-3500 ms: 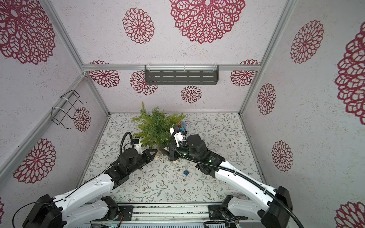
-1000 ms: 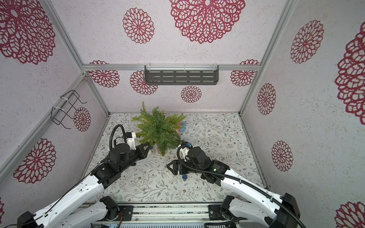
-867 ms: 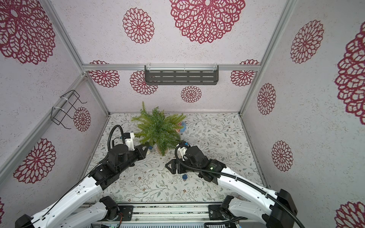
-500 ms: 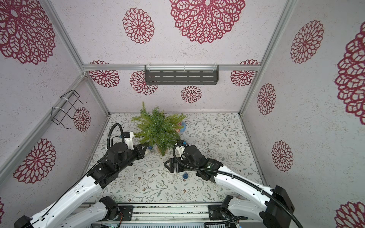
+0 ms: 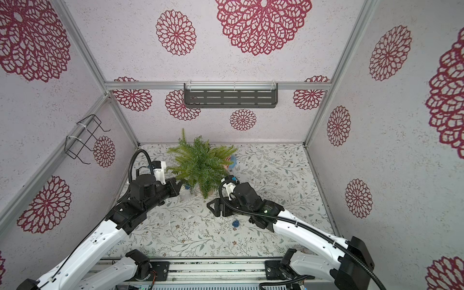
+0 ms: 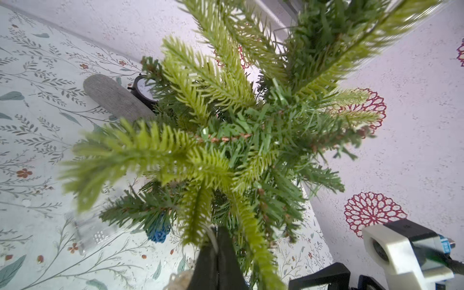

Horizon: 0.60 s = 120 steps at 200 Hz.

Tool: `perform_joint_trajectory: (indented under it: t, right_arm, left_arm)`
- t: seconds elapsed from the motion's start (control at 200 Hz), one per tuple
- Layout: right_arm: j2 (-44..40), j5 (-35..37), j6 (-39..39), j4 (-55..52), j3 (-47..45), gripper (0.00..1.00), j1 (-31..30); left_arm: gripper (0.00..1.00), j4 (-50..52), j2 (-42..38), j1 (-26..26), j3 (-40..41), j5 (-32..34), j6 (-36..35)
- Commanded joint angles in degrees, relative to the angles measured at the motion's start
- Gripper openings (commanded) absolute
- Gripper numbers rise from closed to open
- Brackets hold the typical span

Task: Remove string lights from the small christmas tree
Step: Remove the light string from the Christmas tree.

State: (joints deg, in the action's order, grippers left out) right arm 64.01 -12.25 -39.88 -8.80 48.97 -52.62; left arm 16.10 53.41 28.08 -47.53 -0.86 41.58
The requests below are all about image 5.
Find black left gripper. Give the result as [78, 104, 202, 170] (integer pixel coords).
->
[144, 176, 185, 213]

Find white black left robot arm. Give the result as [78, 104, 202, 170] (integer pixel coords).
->
[18, 174, 182, 290]

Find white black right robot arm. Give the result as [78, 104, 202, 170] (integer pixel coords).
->
[207, 179, 375, 290]

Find small green christmas tree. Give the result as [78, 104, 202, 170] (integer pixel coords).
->
[167, 130, 237, 199]

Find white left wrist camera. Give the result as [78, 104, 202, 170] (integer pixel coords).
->
[151, 161, 167, 185]

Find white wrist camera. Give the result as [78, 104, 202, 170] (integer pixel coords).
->
[221, 175, 239, 201]
[151, 161, 167, 185]

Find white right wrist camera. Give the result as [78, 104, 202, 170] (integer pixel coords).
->
[221, 175, 239, 201]

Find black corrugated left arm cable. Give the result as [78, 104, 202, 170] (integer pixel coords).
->
[127, 149, 156, 184]

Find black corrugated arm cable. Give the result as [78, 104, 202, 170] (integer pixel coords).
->
[218, 179, 387, 290]
[127, 149, 156, 184]

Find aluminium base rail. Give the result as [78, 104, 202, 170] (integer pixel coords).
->
[86, 256, 369, 287]

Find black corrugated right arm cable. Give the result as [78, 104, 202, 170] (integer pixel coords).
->
[218, 179, 387, 290]

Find grey metal wall shelf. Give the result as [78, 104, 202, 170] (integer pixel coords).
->
[183, 83, 279, 109]

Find black wire wall basket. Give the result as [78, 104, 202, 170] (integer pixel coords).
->
[64, 114, 111, 165]

